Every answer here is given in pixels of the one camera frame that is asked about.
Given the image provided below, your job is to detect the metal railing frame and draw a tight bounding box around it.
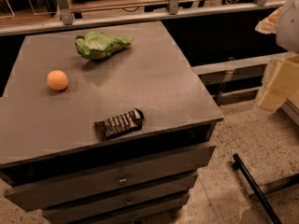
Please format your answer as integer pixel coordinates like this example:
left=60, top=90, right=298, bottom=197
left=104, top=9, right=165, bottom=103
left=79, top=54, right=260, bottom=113
left=0, top=0, right=285, bottom=36

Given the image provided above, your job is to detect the bottom cabinet drawer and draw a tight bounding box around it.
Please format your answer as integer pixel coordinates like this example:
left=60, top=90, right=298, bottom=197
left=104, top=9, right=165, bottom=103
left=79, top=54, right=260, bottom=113
left=74, top=191, right=191, bottom=224

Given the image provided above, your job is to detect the cabinet drawer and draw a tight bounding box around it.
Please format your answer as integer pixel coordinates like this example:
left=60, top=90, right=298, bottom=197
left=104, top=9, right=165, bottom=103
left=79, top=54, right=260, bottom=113
left=74, top=191, right=191, bottom=224
left=42, top=171, right=199, bottom=224
left=4, top=142, right=215, bottom=211

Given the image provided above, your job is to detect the middle cabinet drawer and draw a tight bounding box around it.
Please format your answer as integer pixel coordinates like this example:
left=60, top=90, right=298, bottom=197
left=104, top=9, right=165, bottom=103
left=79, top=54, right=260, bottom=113
left=42, top=171, right=199, bottom=224

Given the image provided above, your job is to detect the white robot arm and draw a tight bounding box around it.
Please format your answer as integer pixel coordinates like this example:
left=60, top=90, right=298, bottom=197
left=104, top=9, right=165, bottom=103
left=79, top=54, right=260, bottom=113
left=256, top=0, right=299, bottom=113

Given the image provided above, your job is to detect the black rxbar chocolate wrapper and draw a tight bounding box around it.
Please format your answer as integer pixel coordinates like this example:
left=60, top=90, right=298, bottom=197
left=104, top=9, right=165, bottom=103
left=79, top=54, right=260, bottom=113
left=94, top=108, right=144, bottom=141

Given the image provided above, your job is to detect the black metal base leg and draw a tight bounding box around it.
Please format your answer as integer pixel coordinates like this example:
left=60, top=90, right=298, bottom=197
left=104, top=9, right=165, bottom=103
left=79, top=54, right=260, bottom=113
left=232, top=153, right=299, bottom=224

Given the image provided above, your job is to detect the green chip bag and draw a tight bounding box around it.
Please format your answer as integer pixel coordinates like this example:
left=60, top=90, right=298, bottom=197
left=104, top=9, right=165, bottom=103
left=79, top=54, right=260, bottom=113
left=75, top=32, right=134, bottom=60

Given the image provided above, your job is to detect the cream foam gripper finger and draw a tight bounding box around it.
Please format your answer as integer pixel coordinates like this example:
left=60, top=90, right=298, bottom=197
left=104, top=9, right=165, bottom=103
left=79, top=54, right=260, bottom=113
left=257, top=55, right=299, bottom=113

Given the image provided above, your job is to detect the dark grey drawer cabinet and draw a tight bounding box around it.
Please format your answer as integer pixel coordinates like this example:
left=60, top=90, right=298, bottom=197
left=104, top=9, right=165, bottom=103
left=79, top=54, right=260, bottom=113
left=0, top=21, right=225, bottom=224

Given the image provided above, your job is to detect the top cabinet drawer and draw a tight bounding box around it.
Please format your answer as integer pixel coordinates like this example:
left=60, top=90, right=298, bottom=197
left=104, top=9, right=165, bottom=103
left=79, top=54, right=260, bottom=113
left=4, top=142, right=215, bottom=211

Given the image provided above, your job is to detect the orange fruit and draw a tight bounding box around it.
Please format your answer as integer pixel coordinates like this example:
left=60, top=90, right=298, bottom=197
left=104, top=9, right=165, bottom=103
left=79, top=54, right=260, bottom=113
left=47, top=70, right=68, bottom=91

